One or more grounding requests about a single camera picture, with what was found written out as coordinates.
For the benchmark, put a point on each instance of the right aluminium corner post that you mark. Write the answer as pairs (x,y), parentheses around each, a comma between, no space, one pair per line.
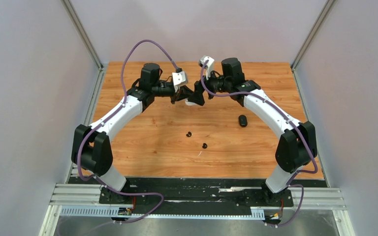
(312,33)

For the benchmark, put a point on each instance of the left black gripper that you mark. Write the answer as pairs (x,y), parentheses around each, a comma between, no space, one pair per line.
(182,93)

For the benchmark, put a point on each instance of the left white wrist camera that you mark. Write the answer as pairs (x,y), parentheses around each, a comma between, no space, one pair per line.
(179,79)

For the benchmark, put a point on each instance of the left aluminium corner post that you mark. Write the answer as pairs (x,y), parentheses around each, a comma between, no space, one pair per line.
(70,9)

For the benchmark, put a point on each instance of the aluminium front rail frame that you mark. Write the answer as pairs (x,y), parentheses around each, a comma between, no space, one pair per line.
(82,200)

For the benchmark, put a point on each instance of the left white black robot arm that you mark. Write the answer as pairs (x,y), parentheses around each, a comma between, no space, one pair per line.
(91,149)

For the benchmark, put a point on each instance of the black earbud charging case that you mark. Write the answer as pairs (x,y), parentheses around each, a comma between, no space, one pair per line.
(242,119)

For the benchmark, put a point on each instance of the aluminium corner post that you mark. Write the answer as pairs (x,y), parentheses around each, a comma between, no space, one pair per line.
(70,9)
(312,33)

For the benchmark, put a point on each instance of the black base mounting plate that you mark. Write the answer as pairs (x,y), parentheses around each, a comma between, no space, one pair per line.
(197,196)

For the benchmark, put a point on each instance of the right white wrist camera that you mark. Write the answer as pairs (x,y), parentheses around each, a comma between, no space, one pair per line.
(207,66)

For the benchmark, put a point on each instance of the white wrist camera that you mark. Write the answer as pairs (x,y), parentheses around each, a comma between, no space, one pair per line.
(207,66)
(179,79)

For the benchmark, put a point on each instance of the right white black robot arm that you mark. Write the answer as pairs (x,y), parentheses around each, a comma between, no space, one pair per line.
(297,140)

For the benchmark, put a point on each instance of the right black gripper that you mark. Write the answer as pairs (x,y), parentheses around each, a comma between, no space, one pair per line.
(198,96)

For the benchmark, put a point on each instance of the white earbud charging case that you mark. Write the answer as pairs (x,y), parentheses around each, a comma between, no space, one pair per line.
(189,103)

